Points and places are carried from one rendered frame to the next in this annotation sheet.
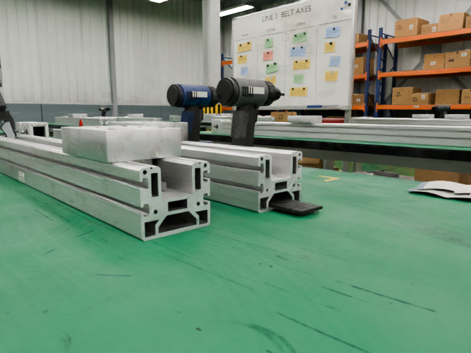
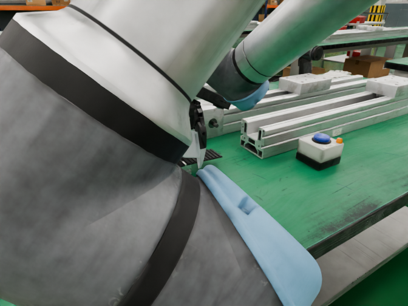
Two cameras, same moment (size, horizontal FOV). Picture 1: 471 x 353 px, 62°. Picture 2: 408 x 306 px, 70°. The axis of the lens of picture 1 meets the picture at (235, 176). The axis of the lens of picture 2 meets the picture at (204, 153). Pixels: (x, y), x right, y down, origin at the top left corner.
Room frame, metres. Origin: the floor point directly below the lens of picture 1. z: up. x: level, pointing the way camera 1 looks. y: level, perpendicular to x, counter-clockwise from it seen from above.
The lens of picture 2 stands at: (1.04, 1.35, 1.15)
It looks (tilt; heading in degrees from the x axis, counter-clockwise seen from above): 27 degrees down; 282
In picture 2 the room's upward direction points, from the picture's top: straight up
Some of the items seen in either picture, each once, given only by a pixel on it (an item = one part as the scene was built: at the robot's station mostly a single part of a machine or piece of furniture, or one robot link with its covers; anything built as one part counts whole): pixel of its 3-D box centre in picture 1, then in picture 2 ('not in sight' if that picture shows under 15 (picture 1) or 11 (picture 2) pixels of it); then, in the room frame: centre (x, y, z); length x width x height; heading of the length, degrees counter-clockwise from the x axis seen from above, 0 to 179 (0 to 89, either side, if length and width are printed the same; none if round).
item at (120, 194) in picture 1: (62, 166); (345, 113); (0.76, 0.34, 0.82); 0.80 x 0.10 x 0.09; 42
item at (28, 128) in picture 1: (33, 132); not in sight; (2.00, 1.03, 0.83); 0.11 x 0.10 x 0.10; 136
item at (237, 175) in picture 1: (148, 158); (302, 99); (0.89, 0.20, 0.82); 0.80 x 0.10 x 0.09; 42
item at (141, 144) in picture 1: (119, 150); (391, 89); (0.58, 0.17, 0.87); 0.16 x 0.11 x 0.07; 42
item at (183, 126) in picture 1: (147, 136); (304, 87); (0.89, 0.20, 0.87); 0.16 x 0.11 x 0.07; 42
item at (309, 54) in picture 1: (286, 107); not in sight; (4.02, -0.51, 0.97); 1.50 x 0.50 x 1.95; 43
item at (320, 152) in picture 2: not in sight; (316, 149); (0.89, 0.62, 0.81); 0.10 x 0.08 x 0.06; 132
